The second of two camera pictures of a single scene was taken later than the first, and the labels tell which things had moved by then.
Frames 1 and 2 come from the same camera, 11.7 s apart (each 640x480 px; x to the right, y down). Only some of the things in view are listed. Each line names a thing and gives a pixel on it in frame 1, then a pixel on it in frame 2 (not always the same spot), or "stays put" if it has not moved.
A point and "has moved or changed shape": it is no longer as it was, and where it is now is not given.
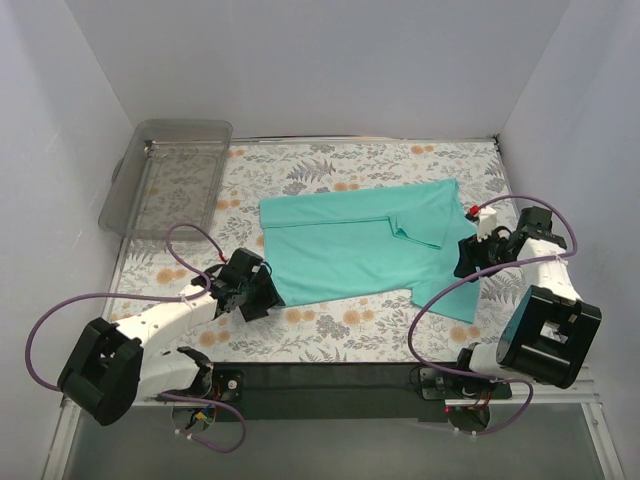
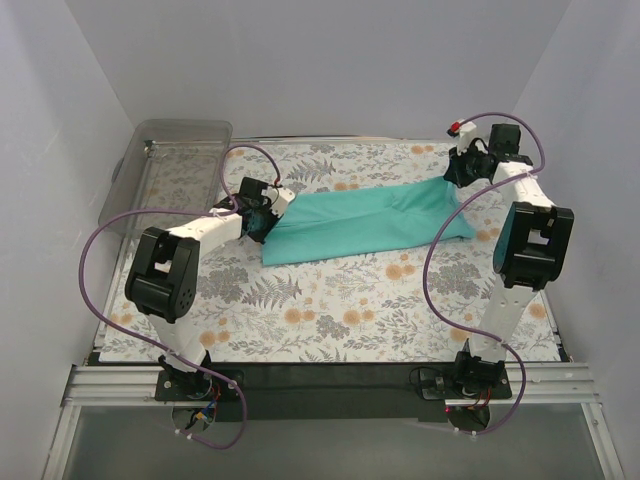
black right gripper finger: [475, 256] -> [461, 169]
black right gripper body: [467, 257] -> [455, 173]
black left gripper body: [261, 298] -> [261, 227]
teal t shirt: [403, 236] has moved or changed shape
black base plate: [350, 391] stays put
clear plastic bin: [169, 174] stays put
